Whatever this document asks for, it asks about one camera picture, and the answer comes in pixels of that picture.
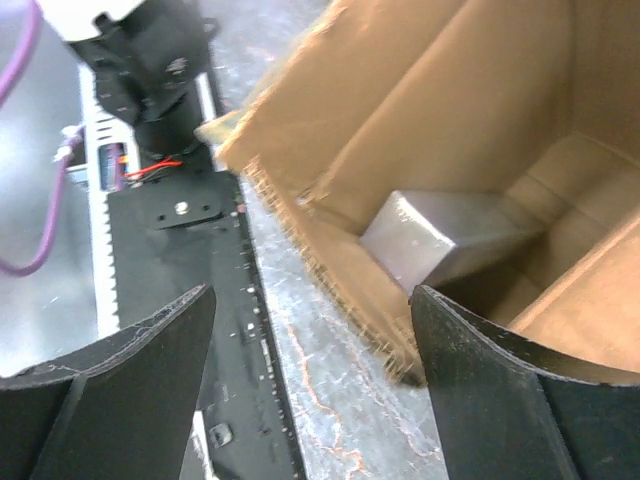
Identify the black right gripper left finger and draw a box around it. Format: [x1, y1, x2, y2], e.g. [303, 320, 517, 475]
[1, 285, 216, 479]

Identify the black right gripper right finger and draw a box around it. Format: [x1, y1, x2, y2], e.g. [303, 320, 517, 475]
[410, 286, 639, 479]

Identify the brown cardboard express box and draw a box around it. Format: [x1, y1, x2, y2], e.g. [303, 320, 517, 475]
[198, 1, 639, 383]

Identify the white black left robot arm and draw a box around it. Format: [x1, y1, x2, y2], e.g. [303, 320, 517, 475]
[39, 0, 219, 157]

